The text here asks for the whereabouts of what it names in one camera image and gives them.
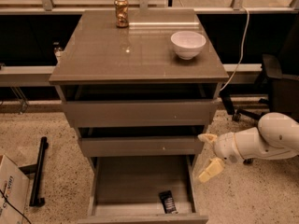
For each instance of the grey top drawer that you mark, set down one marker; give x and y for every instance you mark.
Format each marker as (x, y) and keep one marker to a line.
(139, 105)

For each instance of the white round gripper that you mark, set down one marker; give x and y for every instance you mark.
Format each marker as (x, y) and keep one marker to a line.
(226, 147)

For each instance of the grey drawer cabinet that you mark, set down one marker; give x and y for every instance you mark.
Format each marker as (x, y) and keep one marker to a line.
(99, 52)

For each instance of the cardboard box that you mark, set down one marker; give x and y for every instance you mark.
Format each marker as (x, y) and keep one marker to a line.
(13, 185)

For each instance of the grey drawer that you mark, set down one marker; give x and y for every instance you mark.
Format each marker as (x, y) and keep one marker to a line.
(140, 141)
(126, 191)
(139, 105)

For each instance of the black metal bar stand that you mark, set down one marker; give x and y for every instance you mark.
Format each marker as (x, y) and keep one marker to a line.
(36, 170)

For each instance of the grey bottom drawer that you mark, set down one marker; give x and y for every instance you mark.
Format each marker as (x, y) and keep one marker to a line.
(126, 191)

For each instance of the dark rxbar blueberry wrapper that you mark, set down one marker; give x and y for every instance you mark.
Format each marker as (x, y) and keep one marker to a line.
(168, 202)

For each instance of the small clear bottle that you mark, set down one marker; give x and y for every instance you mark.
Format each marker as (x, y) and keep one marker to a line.
(58, 51)

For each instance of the crushed gold soda can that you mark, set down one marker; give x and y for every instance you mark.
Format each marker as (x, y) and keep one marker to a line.
(121, 10)

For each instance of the grey middle drawer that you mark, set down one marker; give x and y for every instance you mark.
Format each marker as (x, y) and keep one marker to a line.
(140, 141)

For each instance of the white ceramic bowl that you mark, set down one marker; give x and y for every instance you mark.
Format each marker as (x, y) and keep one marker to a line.
(187, 44)

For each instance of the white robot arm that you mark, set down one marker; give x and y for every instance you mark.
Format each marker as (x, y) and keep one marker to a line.
(276, 137)

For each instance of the black office chair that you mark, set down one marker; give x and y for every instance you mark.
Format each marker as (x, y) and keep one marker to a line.
(281, 73)

